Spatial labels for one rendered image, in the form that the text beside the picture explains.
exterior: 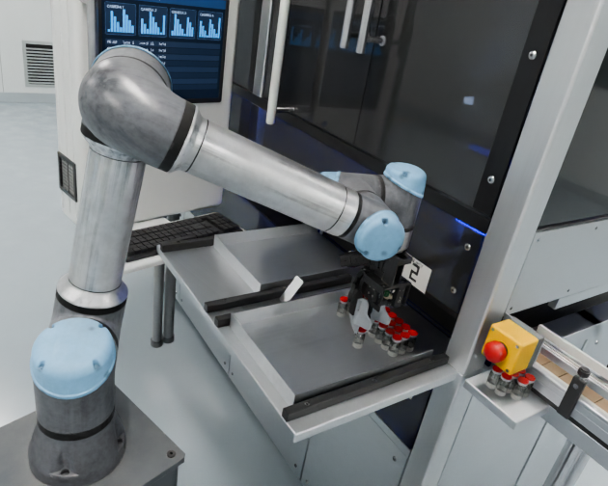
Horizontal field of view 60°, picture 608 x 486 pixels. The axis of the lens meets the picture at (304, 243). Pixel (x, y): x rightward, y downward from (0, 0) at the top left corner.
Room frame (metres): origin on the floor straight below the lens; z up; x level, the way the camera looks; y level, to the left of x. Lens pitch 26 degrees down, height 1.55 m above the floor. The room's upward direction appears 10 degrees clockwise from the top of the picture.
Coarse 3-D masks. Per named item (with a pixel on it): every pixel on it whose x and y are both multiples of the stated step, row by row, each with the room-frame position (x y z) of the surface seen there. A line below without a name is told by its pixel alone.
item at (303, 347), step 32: (256, 320) 0.94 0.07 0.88; (288, 320) 0.96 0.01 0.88; (320, 320) 0.98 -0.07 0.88; (256, 352) 0.81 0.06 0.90; (288, 352) 0.85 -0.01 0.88; (320, 352) 0.87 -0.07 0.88; (352, 352) 0.89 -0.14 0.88; (384, 352) 0.91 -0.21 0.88; (416, 352) 0.93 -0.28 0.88; (288, 384) 0.72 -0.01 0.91; (320, 384) 0.77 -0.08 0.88
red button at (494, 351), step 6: (492, 342) 0.81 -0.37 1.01; (498, 342) 0.81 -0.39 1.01; (486, 348) 0.81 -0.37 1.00; (492, 348) 0.80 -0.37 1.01; (498, 348) 0.80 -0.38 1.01; (504, 348) 0.81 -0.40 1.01; (486, 354) 0.81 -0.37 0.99; (492, 354) 0.80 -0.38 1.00; (498, 354) 0.80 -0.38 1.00; (504, 354) 0.80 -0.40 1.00; (492, 360) 0.80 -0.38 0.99; (498, 360) 0.79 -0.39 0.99
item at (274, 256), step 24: (216, 240) 1.23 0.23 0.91; (240, 240) 1.29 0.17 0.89; (264, 240) 1.33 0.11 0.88; (288, 240) 1.35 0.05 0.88; (312, 240) 1.38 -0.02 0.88; (240, 264) 1.12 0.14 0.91; (264, 264) 1.19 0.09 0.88; (288, 264) 1.21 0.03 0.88; (312, 264) 1.23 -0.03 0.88; (336, 264) 1.26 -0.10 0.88; (264, 288) 1.05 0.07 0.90
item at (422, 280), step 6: (414, 258) 1.03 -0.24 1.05; (408, 264) 1.04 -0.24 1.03; (420, 264) 1.02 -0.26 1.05; (408, 270) 1.04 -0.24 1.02; (414, 270) 1.03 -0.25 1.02; (420, 270) 1.01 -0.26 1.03; (426, 270) 1.00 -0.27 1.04; (402, 276) 1.05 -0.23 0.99; (408, 276) 1.04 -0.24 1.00; (414, 276) 1.02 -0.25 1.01; (420, 276) 1.01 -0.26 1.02; (426, 276) 1.00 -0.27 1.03; (420, 282) 1.01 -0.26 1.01; (426, 282) 0.99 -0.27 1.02; (420, 288) 1.00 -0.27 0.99; (426, 288) 0.99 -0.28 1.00
